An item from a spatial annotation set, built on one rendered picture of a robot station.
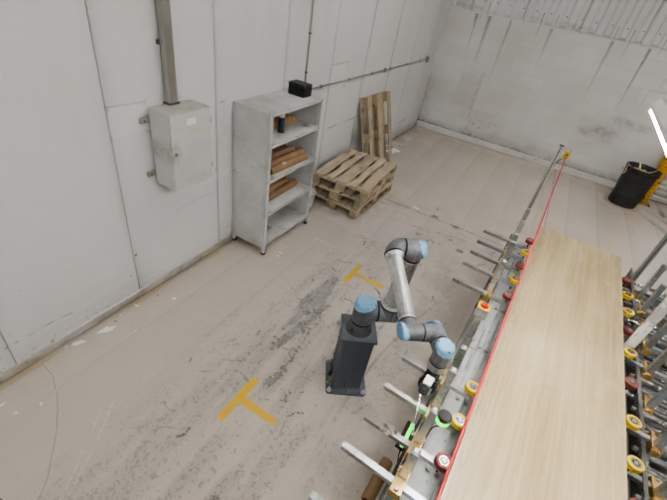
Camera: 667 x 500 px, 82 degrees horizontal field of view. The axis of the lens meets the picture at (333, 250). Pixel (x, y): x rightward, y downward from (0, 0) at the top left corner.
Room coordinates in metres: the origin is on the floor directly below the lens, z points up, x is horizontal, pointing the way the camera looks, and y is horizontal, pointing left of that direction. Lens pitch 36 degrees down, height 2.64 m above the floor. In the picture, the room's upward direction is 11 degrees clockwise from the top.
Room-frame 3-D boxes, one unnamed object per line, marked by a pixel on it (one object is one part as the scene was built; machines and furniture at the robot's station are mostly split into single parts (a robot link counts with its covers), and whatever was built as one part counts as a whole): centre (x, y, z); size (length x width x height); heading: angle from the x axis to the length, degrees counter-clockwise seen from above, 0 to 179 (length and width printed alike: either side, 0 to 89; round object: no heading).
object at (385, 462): (1.20, -0.56, 0.04); 0.30 x 0.08 x 0.08; 154
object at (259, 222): (3.84, 0.78, 0.78); 0.90 x 0.45 x 1.55; 157
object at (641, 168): (6.92, -5.10, 0.36); 0.59 x 0.58 x 0.73; 157
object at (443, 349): (1.26, -0.60, 1.27); 0.10 x 0.09 x 0.12; 11
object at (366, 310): (1.96, -0.30, 0.79); 0.17 x 0.15 x 0.18; 101
